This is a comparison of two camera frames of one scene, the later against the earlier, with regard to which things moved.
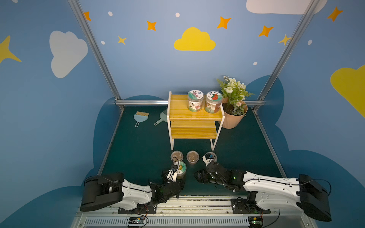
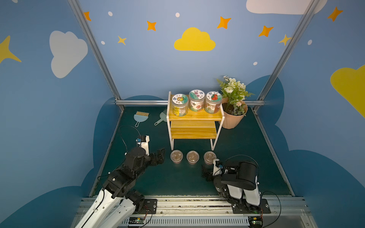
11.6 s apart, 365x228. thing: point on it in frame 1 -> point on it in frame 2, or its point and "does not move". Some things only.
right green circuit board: x=255 y=222 does not move
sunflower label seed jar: x=182 y=168 -> x=180 y=105
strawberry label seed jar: x=213 y=103 does not move
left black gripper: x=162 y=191 -> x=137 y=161
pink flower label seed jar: x=195 y=99 does not move
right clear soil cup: x=211 y=155 does not move
